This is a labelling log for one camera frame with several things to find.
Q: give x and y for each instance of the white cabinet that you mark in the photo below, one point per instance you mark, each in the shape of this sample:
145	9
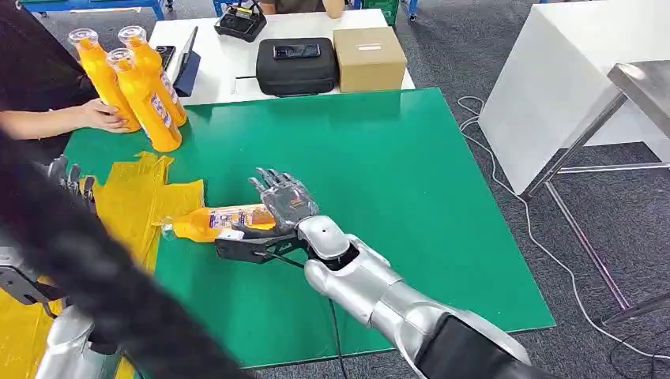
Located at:
552	68

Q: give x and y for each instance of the tablet with blue cover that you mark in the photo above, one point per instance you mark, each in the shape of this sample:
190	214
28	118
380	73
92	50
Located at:
187	73

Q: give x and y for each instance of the brown cardboard box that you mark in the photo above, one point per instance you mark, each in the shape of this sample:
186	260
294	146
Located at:
369	68

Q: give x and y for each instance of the blue metal frame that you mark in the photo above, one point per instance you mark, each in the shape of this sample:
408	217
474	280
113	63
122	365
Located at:
94	5

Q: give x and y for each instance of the black remote controller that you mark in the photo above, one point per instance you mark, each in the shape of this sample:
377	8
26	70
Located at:
240	23

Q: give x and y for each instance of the black smartphone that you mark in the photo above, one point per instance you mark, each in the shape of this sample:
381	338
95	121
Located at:
296	51

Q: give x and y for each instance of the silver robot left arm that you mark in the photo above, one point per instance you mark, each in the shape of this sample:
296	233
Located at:
63	350

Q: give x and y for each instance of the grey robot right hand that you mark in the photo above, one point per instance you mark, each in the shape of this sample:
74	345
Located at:
290	204

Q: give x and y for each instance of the steel table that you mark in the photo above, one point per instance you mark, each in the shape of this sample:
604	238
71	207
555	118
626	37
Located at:
646	89

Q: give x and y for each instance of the person in black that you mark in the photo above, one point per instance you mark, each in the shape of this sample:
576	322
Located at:
31	68

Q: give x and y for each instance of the white table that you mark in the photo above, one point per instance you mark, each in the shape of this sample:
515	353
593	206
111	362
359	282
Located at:
225	73

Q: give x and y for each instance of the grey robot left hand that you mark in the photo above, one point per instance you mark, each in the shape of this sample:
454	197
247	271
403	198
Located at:
58	166

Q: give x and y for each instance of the person's right hand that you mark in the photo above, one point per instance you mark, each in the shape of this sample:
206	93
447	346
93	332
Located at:
99	117

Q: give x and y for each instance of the green plastic crate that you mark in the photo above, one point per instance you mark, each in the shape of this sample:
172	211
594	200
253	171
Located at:
382	9

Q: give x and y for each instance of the black zip case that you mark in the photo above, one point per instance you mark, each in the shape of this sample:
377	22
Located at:
295	78

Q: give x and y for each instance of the green table mat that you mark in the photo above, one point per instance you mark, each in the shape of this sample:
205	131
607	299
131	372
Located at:
392	183

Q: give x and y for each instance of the orange drink bottle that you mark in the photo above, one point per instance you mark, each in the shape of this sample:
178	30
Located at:
149	120
99	73
193	227
157	68

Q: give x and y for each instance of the yellow plastic sheet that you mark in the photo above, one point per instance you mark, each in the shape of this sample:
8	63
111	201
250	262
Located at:
136	209

